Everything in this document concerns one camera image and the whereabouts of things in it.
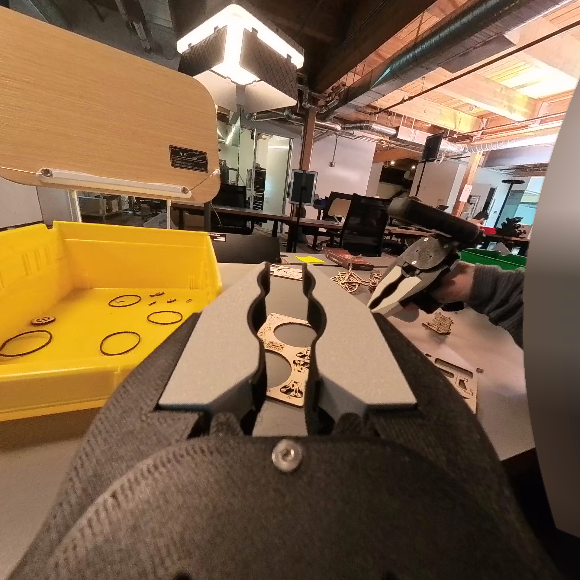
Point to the wooden spoked wheel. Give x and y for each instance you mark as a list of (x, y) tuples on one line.
[(346, 282)]

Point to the wooden tilting board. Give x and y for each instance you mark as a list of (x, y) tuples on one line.
[(99, 99)]

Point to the green plastic bin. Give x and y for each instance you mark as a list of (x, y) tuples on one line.
[(494, 259)]

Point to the small wooden gear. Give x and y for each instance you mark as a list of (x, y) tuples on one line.
[(43, 320)]

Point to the wooden sheet with cutouts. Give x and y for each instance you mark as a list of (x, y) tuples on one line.
[(469, 394)]

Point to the small wooden model part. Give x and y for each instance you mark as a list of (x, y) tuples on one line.
[(438, 323)]

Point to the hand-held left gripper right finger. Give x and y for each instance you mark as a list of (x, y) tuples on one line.
[(358, 349)]

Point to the wooden sheet with round holes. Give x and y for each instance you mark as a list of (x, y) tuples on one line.
[(290, 389)]

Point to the black office chair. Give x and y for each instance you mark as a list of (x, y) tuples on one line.
[(365, 222)]

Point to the person's right hand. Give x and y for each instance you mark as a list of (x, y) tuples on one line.
[(457, 283)]

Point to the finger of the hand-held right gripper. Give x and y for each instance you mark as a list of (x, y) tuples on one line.
[(410, 292), (388, 283)]

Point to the person's right forearm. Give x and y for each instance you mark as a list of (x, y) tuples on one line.
[(498, 294)]

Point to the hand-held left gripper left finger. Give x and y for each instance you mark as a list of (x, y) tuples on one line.
[(213, 349)]

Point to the wooden model assembly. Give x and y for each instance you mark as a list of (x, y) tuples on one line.
[(376, 280)]

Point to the long dark table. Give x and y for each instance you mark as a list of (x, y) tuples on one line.
[(253, 213)]

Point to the yellow plastic bin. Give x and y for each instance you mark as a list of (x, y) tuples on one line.
[(90, 380)]

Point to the black monitor on stand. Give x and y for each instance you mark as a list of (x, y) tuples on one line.
[(433, 147)]

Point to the yellow sticky note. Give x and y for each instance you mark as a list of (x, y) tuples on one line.
[(307, 258)]

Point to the brown model kit box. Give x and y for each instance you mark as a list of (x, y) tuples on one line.
[(349, 259)]

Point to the wooden model parts sheet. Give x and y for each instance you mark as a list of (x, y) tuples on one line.
[(286, 272)]

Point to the tablet on stand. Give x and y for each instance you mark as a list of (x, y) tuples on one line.
[(303, 186)]

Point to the beige chair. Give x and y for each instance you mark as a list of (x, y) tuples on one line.
[(337, 209)]

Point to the black case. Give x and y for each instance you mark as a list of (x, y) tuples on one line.
[(244, 249)]

